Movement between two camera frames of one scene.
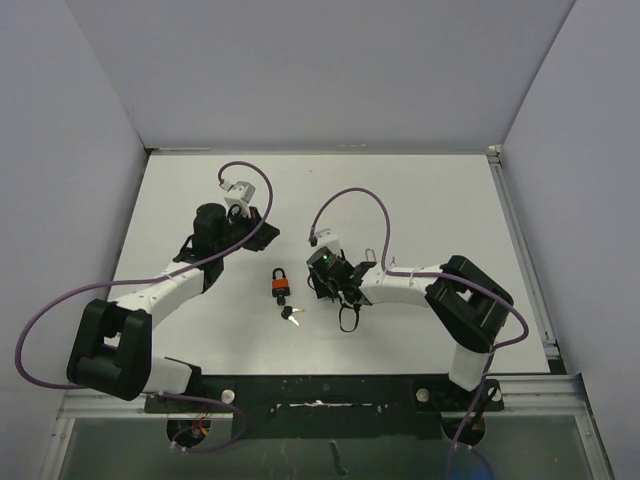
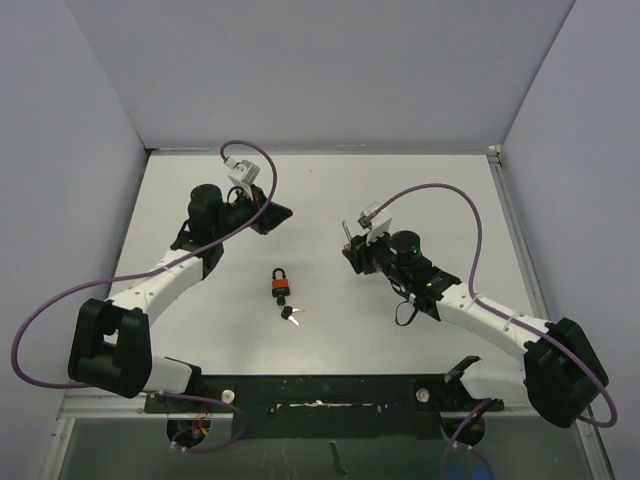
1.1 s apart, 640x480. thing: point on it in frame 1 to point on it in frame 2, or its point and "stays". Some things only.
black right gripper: (325, 290) to (360, 253)
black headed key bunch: (287, 311) stays
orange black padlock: (280, 283) stays
